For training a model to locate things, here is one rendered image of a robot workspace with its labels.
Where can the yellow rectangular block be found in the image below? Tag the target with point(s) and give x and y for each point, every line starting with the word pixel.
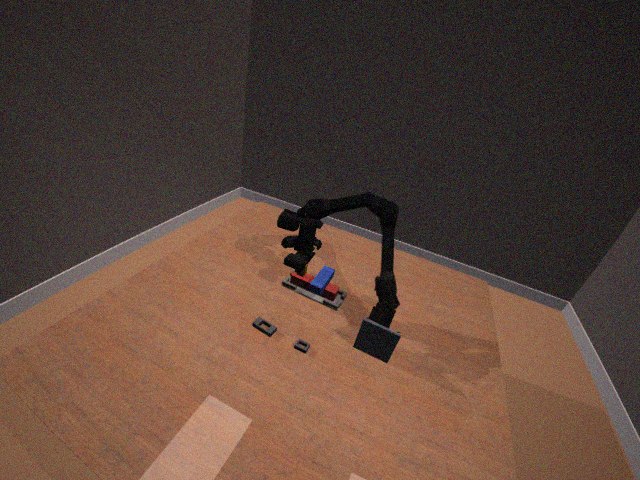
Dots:
pixel 304 271

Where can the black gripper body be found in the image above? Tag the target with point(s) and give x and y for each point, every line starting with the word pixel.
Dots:
pixel 305 247

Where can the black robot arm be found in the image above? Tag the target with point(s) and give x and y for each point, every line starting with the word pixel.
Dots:
pixel 316 209

